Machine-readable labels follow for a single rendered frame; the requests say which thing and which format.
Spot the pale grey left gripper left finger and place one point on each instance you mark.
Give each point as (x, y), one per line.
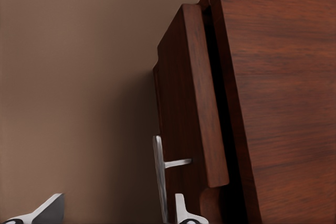
(50, 208)

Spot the dark wooden drawer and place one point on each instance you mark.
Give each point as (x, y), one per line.
(183, 90)

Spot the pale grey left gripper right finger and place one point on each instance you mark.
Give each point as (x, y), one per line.
(181, 208)

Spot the dark wooden cabinet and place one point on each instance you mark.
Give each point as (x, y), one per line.
(278, 103)

